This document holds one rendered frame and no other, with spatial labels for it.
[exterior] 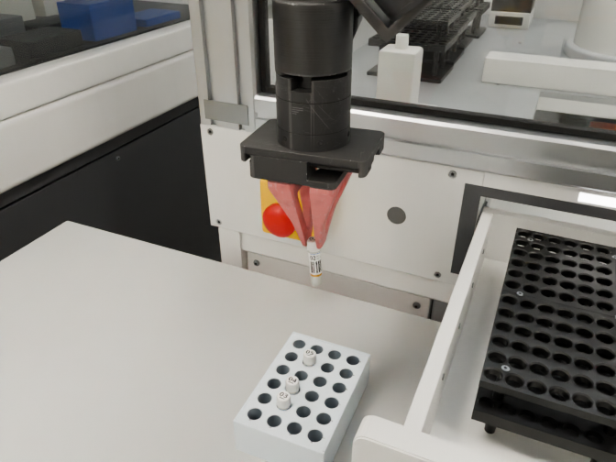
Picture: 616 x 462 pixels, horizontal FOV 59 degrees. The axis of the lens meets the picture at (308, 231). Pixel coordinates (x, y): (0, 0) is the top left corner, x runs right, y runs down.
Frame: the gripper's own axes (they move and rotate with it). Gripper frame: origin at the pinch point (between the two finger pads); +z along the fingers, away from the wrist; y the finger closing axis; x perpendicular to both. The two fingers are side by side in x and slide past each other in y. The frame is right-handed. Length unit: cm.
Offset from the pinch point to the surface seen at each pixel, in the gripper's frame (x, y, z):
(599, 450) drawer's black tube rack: 10.3, -23.4, 5.8
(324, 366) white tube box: 1.9, -1.6, 13.4
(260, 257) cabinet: -18.1, 14.1, 16.8
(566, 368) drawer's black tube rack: 6.6, -20.9, 2.9
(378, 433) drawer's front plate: 18.5, -10.1, -0.1
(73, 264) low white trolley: -7.8, 37.0, 16.4
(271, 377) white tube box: 5.3, 2.4, 12.9
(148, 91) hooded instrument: -50, 51, 6
